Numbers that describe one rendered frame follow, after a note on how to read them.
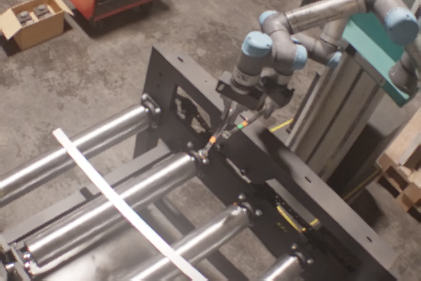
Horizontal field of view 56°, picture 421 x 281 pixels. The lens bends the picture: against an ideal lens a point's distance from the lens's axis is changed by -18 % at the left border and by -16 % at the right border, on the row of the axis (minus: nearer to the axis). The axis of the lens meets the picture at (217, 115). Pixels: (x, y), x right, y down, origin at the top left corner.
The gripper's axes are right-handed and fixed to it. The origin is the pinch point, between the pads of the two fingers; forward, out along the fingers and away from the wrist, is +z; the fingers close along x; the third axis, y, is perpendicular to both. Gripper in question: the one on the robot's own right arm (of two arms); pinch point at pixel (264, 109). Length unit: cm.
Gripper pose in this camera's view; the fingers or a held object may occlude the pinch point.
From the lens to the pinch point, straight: 165.9
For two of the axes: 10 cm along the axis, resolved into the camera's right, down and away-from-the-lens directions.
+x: -6.7, -6.5, 3.6
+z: -2.5, 6.5, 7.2
